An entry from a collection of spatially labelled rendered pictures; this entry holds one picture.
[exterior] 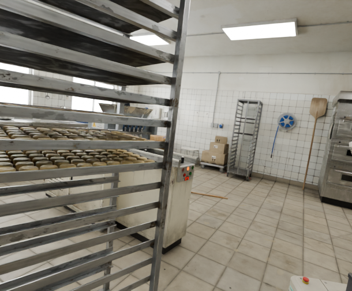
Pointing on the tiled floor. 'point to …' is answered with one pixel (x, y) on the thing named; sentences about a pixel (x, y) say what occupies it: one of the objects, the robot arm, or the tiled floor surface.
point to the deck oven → (338, 103)
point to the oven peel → (317, 104)
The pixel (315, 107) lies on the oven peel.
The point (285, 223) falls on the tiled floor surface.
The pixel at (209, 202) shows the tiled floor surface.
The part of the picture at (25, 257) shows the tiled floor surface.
